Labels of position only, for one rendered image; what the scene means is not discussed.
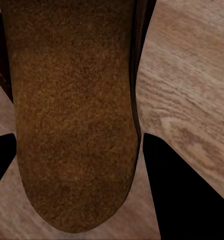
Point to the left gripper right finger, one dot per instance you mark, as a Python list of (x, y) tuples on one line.
[(186, 206)]

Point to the sandal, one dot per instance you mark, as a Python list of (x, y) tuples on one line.
[(70, 69)]

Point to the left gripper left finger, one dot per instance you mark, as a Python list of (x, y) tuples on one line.
[(8, 143)]

